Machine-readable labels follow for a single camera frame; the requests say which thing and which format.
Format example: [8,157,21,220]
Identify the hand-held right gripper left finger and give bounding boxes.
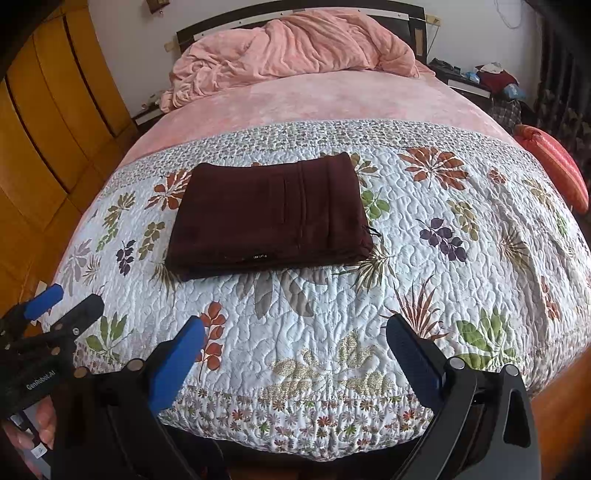
[48,316,232,480]

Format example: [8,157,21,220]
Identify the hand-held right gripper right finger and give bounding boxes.
[385,313,542,480]

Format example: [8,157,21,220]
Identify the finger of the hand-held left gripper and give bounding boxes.
[46,294,105,340]
[0,284,64,335]

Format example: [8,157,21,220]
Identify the maroon pants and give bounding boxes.
[165,152,376,282]

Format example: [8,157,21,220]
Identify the person's left hand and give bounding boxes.
[0,398,58,463]

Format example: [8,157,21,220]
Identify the white floral quilt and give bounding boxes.
[44,119,591,462]

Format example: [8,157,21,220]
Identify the orange wooden wardrobe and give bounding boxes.
[0,0,140,334]

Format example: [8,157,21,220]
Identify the small bedside table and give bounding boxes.
[131,95,175,134]

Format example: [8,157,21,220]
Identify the red orange pillow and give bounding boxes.
[513,124,590,214]

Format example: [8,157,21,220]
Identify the plaid cloth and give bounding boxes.
[489,98,523,134]

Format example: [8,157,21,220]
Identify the cluttered bedside table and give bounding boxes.
[427,58,528,110]

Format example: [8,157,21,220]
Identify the pink bed sheet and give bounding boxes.
[117,69,515,168]

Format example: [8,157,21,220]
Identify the dark red cloth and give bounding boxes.
[478,69,519,94]

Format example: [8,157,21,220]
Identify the dark wooden headboard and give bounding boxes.
[176,0,428,62]

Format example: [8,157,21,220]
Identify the dark patterned curtain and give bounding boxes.
[526,0,591,155]

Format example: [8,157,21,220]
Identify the pink fleece blanket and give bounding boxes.
[159,9,422,114]

